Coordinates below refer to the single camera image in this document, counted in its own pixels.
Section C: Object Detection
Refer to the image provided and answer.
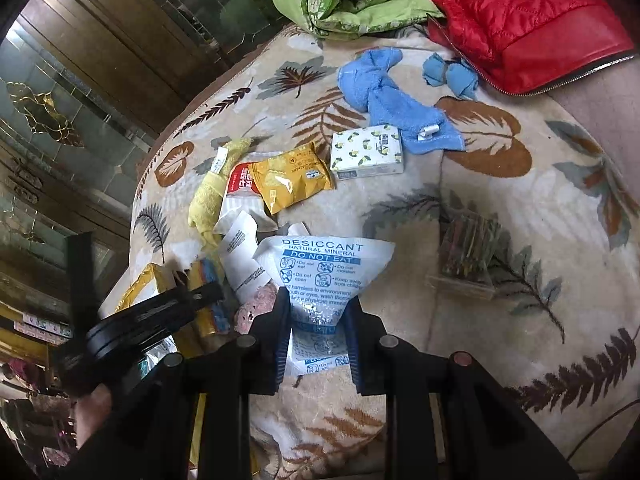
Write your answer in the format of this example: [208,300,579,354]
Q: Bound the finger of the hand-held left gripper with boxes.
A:
[170,281,226,315]

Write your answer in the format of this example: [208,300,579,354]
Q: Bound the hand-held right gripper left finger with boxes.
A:
[127,290,296,480]

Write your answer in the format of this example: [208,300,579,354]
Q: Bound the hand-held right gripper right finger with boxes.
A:
[342,296,581,480]

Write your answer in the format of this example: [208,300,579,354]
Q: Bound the colourful striped packet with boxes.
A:
[186,259,232,336]

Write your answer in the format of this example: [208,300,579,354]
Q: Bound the pink plush item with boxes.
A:
[232,282,278,333]

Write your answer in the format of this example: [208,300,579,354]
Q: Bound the yellow-trimmed clear storage bag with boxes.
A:
[97,260,261,480]

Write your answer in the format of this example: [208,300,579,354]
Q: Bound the white desiccant bag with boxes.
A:
[252,234,396,376]

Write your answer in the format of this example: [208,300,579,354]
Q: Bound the yellow towel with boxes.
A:
[187,137,253,251]

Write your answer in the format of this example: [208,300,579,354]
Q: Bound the red and white packet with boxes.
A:
[220,152,276,221]

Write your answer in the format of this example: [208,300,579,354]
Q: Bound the clear plastic pack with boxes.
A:
[425,210,501,301]

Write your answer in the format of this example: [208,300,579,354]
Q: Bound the lemon print tissue box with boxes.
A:
[330,125,406,181]

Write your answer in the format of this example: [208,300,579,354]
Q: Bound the blue towel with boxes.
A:
[337,49,463,155]

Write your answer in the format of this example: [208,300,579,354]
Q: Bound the small blue cloth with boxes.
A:
[422,53,478,101]

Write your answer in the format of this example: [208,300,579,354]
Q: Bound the person's left hand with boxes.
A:
[74,384,115,452]

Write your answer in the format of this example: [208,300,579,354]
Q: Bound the white paper sachet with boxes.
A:
[219,211,273,303]

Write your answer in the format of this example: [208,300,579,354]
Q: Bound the printed flat box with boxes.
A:
[12,322,63,347]
[22,310,71,334]

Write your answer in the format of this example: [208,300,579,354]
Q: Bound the yellow snack packet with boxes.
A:
[248,142,335,215]

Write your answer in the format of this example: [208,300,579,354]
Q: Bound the leaf print blanket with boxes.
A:
[130,20,640,480]

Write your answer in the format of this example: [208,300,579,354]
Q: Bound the wooden glass-panel doors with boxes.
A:
[0,0,311,341]

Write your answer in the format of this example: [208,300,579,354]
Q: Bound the red quilted jacket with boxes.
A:
[426,0,636,96]

